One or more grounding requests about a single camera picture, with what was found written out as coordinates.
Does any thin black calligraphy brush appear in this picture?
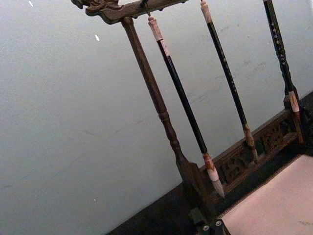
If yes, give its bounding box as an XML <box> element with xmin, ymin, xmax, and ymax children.
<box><xmin>200</xmin><ymin>0</ymin><xmax>259</xmax><ymax>164</ymax></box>

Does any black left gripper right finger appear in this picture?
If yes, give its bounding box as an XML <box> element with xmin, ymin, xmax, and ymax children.
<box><xmin>214</xmin><ymin>219</ymin><xmax>224</xmax><ymax>235</ymax></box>

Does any white paper sheet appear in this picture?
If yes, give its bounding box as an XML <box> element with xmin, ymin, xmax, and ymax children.
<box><xmin>216</xmin><ymin>153</ymin><xmax>313</xmax><ymax>235</ymax></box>

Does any thick black calligraphy brush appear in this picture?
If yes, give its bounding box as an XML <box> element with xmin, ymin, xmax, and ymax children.
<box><xmin>147</xmin><ymin>15</ymin><xmax>225</xmax><ymax>199</ymax></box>

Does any dark carved wooden brush rack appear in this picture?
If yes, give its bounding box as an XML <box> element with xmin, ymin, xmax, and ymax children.
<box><xmin>70</xmin><ymin>0</ymin><xmax>309</xmax><ymax>230</ymax></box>

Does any plain pale wall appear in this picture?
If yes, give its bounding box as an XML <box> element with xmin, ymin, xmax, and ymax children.
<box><xmin>0</xmin><ymin>0</ymin><xmax>313</xmax><ymax>235</ymax></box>

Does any black brush with white characters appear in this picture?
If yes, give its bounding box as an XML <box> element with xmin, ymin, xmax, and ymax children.
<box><xmin>262</xmin><ymin>0</ymin><xmax>305</xmax><ymax>145</ymax></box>

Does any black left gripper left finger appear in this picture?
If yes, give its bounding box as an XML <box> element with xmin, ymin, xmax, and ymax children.
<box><xmin>188</xmin><ymin>207</ymin><xmax>211</xmax><ymax>235</ymax></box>

